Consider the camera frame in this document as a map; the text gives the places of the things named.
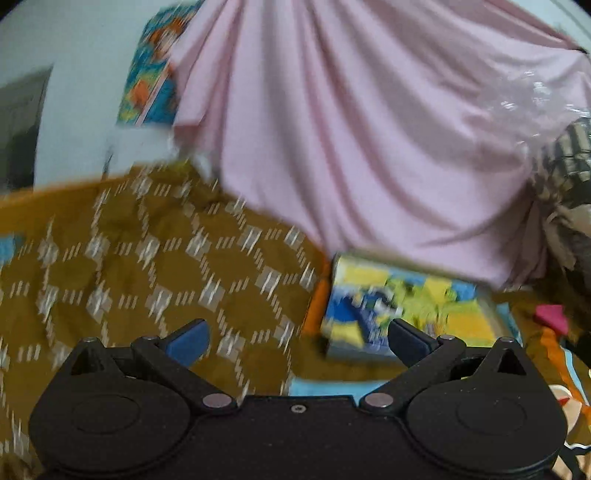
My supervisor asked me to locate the brown patterned blanket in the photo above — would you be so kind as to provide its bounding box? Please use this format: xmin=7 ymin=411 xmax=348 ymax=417
xmin=0 ymin=161 xmax=333 ymax=480

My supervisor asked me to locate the pink cloth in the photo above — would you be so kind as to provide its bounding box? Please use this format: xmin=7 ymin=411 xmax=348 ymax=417
xmin=171 ymin=0 xmax=591 ymax=291

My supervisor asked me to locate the grey box with colourful lining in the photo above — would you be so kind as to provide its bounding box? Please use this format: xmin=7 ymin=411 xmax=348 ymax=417
xmin=321 ymin=251 xmax=522 ymax=363

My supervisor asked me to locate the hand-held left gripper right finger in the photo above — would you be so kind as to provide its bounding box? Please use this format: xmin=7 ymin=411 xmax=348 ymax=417
xmin=358 ymin=318 xmax=536 ymax=414

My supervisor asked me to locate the cartoon printed blanket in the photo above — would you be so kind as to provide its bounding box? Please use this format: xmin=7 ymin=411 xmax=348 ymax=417
xmin=286 ymin=277 xmax=591 ymax=480

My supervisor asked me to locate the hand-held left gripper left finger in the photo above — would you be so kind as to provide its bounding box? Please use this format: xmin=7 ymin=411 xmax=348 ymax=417
xmin=62 ymin=318 xmax=238 ymax=414

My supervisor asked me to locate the dark grey panel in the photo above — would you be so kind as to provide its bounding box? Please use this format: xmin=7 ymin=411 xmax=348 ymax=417
xmin=0 ymin=67 xmax=54 ymax=190

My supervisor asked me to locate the striped grey cloth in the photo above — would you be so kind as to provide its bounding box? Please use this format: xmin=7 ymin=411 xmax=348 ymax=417
xmin=526 ymin=117 xmax=591 ymax=278

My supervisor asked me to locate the clear plastic sheet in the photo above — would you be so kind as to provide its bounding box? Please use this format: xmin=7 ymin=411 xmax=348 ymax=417
xmin=485 ymin=76 xmax=591 ymax=146

